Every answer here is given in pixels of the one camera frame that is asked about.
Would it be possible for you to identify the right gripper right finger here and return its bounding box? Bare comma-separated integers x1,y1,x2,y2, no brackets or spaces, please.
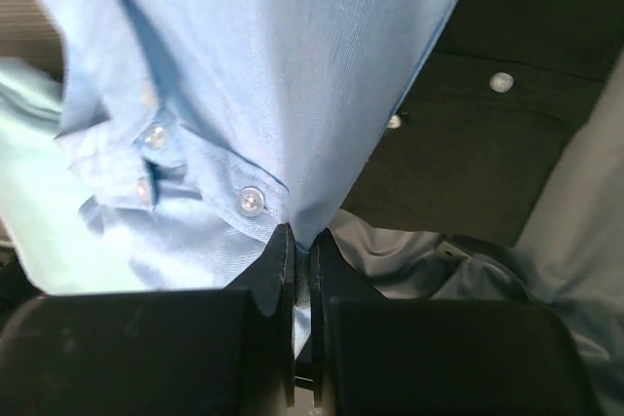
309,232,603,415

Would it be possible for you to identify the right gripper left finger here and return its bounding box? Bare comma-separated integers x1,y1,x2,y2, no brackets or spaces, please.
1,225,294,415

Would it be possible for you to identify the light blue towel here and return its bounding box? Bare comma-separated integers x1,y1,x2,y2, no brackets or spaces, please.
1,57,98,264

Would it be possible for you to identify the blue button shirt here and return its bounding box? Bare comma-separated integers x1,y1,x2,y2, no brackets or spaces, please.
23,0,484,296

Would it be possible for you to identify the black polo shirt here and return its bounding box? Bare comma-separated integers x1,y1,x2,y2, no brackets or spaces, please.
343,0,623,246

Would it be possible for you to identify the blue open suitcase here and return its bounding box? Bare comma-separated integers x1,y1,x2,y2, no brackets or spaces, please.
330,67,623,415

